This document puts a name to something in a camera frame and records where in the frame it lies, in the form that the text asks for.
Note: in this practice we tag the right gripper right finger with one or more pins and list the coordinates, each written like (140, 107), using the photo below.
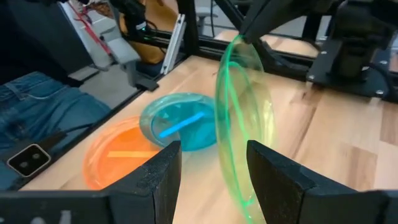
(286, 193)

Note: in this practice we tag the orange fabric object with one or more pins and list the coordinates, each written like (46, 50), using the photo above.
(158, 18)

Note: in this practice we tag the person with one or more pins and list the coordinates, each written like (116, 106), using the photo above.
(46, 109)

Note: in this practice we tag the blue transparent plastic plate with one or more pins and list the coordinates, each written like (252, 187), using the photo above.
(183, 124)

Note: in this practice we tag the grey office chair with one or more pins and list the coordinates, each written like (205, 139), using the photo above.
(205, 14)

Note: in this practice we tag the orange transparent plastic plate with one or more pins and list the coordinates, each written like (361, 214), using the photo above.
(124, 155)

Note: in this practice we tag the grey chair part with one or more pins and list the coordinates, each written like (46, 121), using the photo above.
(121, 51)

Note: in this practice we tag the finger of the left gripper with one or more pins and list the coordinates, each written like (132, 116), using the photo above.
(289, 12)
(261, 12)

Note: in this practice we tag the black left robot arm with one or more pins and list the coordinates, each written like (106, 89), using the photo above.
(357, 37)

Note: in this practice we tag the black aluminium rig frame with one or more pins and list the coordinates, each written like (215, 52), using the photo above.
(188, 28)

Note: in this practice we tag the green transparent plastic plate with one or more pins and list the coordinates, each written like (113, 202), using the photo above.
(245, 124)

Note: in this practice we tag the black device with green light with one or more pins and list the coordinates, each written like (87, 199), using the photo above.
(133, 15)

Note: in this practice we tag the silver aluminium bracket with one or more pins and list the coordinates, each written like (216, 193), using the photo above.
(174, 43)

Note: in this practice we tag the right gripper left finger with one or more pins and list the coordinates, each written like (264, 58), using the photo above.
(164, 186)

